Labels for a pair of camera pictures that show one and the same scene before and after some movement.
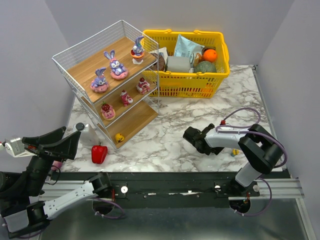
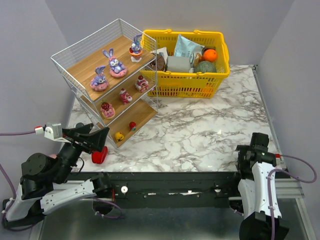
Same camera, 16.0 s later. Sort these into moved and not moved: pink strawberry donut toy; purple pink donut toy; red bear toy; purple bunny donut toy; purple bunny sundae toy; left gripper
Moved: purple bunny sundae toy; left gripper
Not moved: red bear toy; purple pink donut toy; purple bunny donut toy; pink strawberry donut toy
